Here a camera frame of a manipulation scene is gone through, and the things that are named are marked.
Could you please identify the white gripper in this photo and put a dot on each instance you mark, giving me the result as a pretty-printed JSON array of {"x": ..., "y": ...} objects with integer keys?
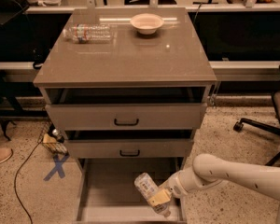
[{"x": 174, "y": 186}]

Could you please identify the blue label plastic bottle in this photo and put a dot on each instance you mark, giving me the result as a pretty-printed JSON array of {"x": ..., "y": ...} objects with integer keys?
[{"x": 145, "y": 184}]

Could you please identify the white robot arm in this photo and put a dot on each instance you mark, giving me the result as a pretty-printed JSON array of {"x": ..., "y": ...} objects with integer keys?
[{"x": 208, "y": 171}]

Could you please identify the bottom grey drawer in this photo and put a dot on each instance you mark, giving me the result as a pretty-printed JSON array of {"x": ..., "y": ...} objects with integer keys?
[{"x": 107, "y": 194}]

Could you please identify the grey drawer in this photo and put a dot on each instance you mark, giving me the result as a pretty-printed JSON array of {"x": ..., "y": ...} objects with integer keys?
[
  {"x": 107, "y": 194},
  {"x": 151, "y": 143},
  {"x": 176, "y": 116}
]

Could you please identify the middle grey drawer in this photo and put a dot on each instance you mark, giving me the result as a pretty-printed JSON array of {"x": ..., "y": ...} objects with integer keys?
[{"x": 151, "y": 143}]

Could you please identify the top grey drawer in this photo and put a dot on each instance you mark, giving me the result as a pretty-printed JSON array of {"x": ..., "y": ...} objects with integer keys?
[{"x": 176, "y": 116}]

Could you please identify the grey drawer cabinet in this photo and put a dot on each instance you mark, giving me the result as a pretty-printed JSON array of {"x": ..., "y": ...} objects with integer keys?
[{"x": 169, "y": 66}]

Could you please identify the clear plastic water bottle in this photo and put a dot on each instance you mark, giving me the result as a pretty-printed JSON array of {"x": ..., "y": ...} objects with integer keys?
[{"x": 88, "y": 33}]

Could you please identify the blue tape cross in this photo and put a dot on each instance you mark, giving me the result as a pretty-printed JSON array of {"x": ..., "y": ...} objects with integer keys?
[{"x": 58, "y": 167}]

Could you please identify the tan shoe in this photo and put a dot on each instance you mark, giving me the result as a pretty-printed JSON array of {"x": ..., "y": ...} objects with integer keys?
[{"x": 5, "y": 154}]

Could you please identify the white paper bowl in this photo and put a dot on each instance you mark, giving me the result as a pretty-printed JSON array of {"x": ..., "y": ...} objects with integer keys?
[{"x": 146, "y": 23}]

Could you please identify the black table at left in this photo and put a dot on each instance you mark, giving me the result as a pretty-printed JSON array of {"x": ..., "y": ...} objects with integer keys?
[{"x": 11, "y": 16}]

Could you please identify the black middle drawer handle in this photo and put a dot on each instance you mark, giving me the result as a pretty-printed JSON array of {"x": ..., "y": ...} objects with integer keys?
[{"x": 128, "y": 153}]

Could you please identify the black drawer handle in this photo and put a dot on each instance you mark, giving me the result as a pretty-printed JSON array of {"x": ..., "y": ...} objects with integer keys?
[
  {"x": 119, "y": 122},
  {"x": 128, "y": 153}
]

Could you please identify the black top drawer handle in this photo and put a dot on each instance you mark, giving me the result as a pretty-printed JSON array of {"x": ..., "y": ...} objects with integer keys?
[{"x": 119, "y": 122}]

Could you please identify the wire basket on floor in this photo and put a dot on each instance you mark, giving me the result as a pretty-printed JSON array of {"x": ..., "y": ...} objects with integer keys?
[{"x": 51, "y": 139}]

